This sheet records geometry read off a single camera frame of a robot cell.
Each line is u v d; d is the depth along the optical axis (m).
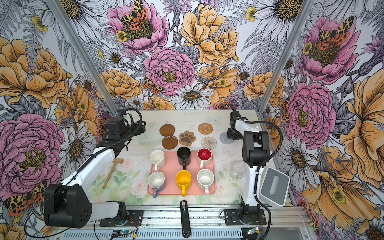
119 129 0.65
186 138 1.06
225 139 1.05
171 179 0.88
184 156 0.90
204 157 0.94
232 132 0.90
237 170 0.90
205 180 0.85
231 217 0.74
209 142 1.02
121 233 0.71
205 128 1.11
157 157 0.91
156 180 0.85
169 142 1.03
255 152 0.58
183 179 0.86
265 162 0.56
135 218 0.74
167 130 1.12
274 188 0.81
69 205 0.41
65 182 0.43
